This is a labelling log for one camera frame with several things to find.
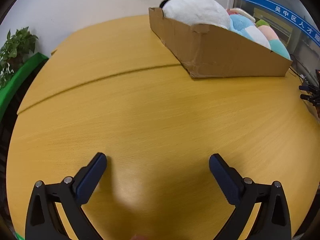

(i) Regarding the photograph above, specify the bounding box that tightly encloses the potted green plant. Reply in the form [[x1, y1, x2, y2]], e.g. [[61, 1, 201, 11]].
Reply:
[[1, 27, 39, 89]]

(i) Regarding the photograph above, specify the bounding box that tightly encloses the cardboard box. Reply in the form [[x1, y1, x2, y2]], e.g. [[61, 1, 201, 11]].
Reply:
[[149, 8, 291, 79]]

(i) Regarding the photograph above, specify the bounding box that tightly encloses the pink teal green-haired plush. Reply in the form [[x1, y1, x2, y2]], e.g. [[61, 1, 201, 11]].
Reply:
[[255, 20, 291, 60]]

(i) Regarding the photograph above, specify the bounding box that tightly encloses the blue banner strip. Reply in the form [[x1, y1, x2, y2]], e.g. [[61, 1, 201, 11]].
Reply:
[[243, 0, 319, 47]]

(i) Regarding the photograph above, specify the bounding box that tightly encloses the white panda plush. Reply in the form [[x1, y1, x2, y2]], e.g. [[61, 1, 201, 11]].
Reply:
[[159, 0, 231, 29]]

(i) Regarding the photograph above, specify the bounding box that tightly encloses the pink bear plush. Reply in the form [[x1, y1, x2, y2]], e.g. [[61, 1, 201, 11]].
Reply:
[[227, 9, 238, 15]]

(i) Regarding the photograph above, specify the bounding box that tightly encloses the light blue plush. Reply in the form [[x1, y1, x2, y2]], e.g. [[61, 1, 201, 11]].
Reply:
[[229, 14, 271, 49]]

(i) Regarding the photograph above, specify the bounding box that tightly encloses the green cloth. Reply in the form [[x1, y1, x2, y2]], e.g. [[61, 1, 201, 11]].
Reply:
[[1, 53, 49, 119]]

